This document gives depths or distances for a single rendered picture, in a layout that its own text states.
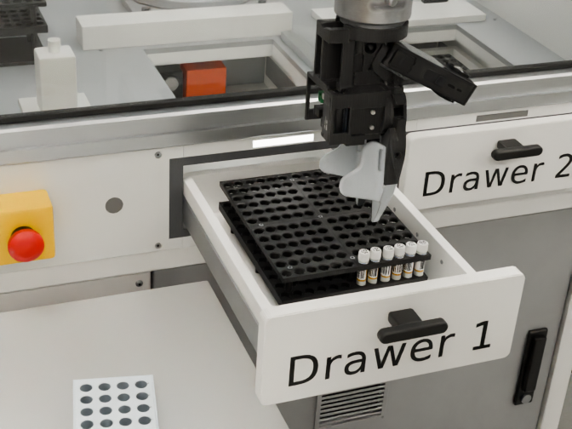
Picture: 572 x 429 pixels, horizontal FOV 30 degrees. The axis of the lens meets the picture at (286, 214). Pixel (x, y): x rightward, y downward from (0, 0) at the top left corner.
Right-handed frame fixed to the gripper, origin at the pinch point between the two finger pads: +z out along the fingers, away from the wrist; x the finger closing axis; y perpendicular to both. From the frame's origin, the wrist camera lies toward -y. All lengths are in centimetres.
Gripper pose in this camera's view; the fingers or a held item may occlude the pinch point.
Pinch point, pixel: (374, 201)
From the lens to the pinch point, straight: 113.7
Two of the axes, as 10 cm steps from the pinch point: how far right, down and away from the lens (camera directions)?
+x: 3.3, 4.4, -8.3
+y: -9.4, 1.1, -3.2
